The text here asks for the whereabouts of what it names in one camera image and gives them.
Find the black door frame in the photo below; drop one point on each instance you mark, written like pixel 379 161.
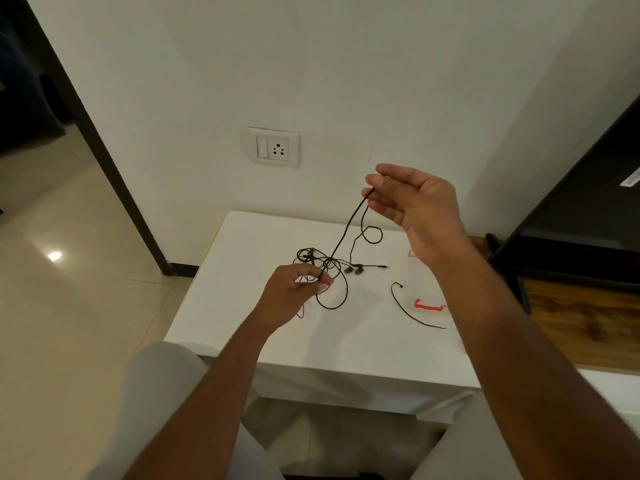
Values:
pixel 86 124

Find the black television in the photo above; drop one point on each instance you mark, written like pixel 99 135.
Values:
pixel 585 229

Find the person's left hand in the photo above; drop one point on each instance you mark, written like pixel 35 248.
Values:
pixel 290 294

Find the person's right hand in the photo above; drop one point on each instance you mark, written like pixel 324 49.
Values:
pixel 430 214

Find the wooden cabinet top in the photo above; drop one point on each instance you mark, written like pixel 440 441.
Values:
pixel 590 329

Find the black stool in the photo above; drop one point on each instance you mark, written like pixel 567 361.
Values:
pixel 325 477

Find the person's left forearm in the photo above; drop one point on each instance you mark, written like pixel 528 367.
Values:
pixel 200 409

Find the person's right forearm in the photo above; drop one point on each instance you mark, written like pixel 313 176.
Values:
pixel 540 374

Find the white wall socket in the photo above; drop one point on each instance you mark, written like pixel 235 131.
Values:
pixel 272 147

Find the dark blue sofa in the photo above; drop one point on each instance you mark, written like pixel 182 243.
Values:
pixel 25 99

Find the clear box with red clips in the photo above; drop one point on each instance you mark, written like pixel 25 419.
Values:
pixel 430 305

